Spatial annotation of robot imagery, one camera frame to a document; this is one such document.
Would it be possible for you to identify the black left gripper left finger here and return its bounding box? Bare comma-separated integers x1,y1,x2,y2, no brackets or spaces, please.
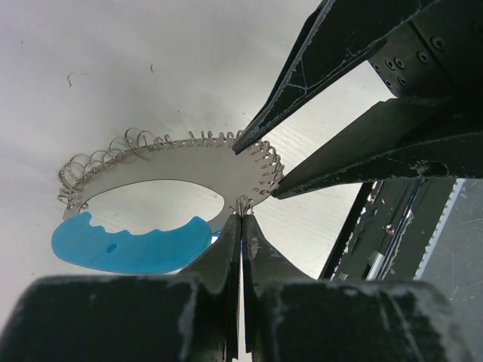
11,215,242,361

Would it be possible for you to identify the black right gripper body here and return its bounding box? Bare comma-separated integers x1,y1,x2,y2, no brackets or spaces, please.
368,1,482,105

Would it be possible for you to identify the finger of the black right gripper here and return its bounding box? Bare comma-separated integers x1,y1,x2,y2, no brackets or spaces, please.
233,0,430,154
273,97,482,199

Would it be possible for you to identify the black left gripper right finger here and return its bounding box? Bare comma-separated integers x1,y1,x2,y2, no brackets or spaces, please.
241,215,472,361

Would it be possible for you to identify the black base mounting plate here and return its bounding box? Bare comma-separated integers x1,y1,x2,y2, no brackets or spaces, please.
319,179,463,281

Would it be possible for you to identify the white slotted cable duct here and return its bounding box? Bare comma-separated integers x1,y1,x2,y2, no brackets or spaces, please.
414,179,469,282

